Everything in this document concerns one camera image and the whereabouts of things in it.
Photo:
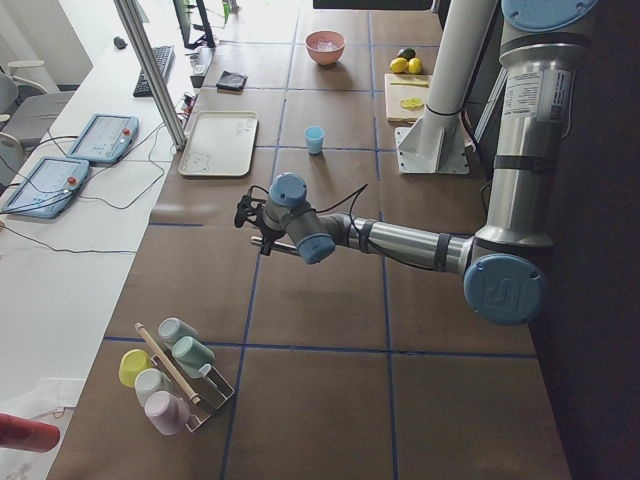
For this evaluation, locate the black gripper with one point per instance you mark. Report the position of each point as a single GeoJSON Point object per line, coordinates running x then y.
{"type": "Point", "coordinates": [266, 234]}

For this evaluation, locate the steel muddler black tip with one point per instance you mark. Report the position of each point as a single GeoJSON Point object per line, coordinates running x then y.
{"type": "Point", "coordinates": [277, 246]}

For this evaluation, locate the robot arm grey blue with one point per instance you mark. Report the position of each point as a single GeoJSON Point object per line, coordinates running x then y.
{"type": "Point", "coordinates": [500, 252]}

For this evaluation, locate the light blue plastic cup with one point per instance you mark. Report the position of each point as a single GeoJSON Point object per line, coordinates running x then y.
{"type": "Point", "coordinates": [314, 138]}

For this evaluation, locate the grey-white cup upper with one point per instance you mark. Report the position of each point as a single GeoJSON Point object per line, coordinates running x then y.
{"type": "Point", "coordinates": [172, 329]}

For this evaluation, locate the mint green cup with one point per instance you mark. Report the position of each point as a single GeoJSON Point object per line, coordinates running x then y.
{"type": "Point", "coordinates": [192, 355]}

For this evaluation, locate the yellow cup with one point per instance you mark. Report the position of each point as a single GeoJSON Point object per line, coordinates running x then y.
{"type": "Point", "coordinates": [132, 363]}

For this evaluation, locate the pale white cup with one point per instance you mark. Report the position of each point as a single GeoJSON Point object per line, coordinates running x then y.
{"type": "Point", "coordinates": [150, 381]}

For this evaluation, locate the lilac pink cup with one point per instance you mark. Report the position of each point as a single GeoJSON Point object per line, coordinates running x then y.
{"type": "Point", "coordinates": [167, 412]}

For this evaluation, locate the pink bowl with ice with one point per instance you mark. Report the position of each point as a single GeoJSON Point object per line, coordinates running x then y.
{"type": "Point", "coordinates": [325, 47]}

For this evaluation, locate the cream bear tray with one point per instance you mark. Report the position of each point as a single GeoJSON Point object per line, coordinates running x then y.
{"type": "Point", "coordinates": [220, 144]}

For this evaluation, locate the dark grey folded cloth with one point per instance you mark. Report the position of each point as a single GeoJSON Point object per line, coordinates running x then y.
{"type": "Point", "coordinates": [231, 81]}

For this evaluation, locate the blue teach pendant far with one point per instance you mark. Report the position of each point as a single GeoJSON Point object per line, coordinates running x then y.
{"type": "Point", "coordinates": [105, 139]}

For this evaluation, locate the blue teach pendant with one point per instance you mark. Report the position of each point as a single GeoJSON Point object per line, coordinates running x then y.
{"type": "Point", "coordinates": [105, 139]}
{"type": "Point", "coordinates": [48, 189]}

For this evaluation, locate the lemon slices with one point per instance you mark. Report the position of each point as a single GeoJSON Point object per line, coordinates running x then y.
{"type": "Point", "coordinates": [412, 103]}

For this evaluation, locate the wooden cutting board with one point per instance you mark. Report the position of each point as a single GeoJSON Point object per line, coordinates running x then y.
{"type": "Point", "coordinates": [394, 93]}

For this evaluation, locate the yellow knife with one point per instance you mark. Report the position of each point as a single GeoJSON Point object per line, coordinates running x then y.
{"type": "Point", "coordinates": [425, 84]}

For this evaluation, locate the blue teach pendant near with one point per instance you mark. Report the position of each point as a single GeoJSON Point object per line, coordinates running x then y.
{"type": "Point", "coordinates": [48, 189]}

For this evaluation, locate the yellow lemon right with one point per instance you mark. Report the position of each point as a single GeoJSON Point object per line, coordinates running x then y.
{"type": "Point", "coordinates": [415, 66]}

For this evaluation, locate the green lime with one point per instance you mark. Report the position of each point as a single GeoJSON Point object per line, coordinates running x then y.
{"type": "Point", "coordinates": [406, 53]}

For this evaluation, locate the black monitor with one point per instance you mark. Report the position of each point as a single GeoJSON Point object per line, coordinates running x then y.
{"type": "Point", "coordinates": [194, 24]}

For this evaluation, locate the black computer mouse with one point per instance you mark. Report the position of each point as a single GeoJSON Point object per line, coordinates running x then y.
{"type": "Point", "coordinates": [119, 43]}

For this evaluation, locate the white plastic bag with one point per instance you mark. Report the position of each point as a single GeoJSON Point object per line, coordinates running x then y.
{"type": "Point", "coordinates": [53, 402]}

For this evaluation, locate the grey office chair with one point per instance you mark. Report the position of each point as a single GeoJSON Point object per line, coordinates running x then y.
{"type": "Point", "coordinates": [28, 110]}

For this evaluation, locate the red cylinder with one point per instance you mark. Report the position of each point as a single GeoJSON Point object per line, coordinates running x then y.
{"type": "Point", "coordinates": [28, 435]}

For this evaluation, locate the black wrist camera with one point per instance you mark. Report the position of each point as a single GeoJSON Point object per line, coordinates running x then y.
{"type": "Point", "coordinates": [248, 210]}

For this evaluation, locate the white wire cup rack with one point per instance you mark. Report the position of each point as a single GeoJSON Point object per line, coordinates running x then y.
{"type": "Point", "coordinates": [216, 392]}

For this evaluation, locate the wooden rack handle bar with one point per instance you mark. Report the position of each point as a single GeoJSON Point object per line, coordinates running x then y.
{"type": "Point", "coordinates": [190, 393]}

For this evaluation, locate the white camera post with base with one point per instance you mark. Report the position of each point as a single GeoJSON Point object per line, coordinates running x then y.
{"type": "Point", "coordinates": [435, 144]}

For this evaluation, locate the aluminium frame post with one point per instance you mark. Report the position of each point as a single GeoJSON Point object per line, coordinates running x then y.
{"type": "Point", "coordinates": [134, 28]}

